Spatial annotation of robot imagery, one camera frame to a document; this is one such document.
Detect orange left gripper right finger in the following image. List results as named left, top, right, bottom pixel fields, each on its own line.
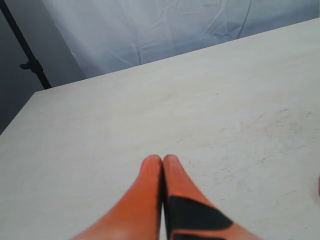
left=163, top=154, right=260, bottom=240

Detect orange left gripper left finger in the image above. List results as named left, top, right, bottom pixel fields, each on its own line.
left=73, top=154, right=163, bottom=240

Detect light blue backdrop cloth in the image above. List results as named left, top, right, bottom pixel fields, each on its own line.
left=44, top=0, right=320, bottom=78

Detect black stand pole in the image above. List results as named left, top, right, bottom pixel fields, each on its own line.
left=0, top=0, right=52, bottom=90

